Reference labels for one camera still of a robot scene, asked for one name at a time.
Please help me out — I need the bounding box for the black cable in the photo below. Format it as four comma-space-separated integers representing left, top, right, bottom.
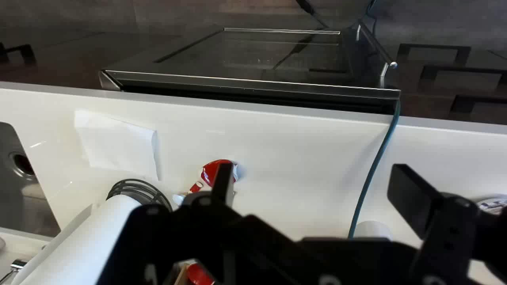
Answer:
294, 0, 332, 32

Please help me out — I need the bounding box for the silver metal bin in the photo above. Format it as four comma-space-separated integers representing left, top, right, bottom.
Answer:
96, 22, 402, 116

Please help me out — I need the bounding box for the blue cable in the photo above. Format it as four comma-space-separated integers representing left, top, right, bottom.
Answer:
345, 0, 404, 241

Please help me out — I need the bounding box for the black wire towel holder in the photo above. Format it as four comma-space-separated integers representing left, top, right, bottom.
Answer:
104, 177, 174, 212

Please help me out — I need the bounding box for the large broken red-white mug piece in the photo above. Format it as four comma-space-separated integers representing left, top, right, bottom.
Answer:
188, 158, 245, 195

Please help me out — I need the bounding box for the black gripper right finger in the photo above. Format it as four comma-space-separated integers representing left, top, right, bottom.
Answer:
386, 163, 481, 285

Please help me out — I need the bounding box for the steel sink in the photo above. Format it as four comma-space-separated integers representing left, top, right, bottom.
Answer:
0, 120, 63, 239

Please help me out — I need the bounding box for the white paper towel roll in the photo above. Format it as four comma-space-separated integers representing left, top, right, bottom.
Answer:
14, 108, 161, 285

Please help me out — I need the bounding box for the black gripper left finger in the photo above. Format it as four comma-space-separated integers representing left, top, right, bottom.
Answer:
210, 160, 237, 207

